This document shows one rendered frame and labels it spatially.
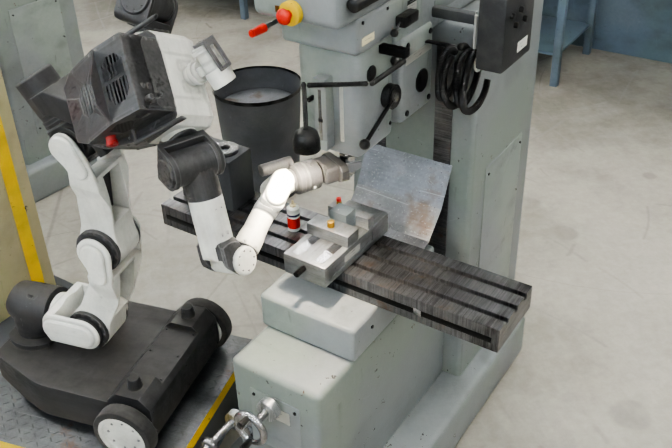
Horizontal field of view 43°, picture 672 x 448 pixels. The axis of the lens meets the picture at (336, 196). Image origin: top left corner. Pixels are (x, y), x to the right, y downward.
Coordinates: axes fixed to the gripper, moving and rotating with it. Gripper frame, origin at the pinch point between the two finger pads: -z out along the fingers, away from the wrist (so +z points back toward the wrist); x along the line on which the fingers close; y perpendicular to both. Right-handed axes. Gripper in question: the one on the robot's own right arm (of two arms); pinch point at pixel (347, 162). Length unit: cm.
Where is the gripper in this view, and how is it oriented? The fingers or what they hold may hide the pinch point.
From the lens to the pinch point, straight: 245.9
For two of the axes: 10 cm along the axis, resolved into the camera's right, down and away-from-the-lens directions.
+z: -8.5, 2.8, -4.4
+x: -5.2, -4.4, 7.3
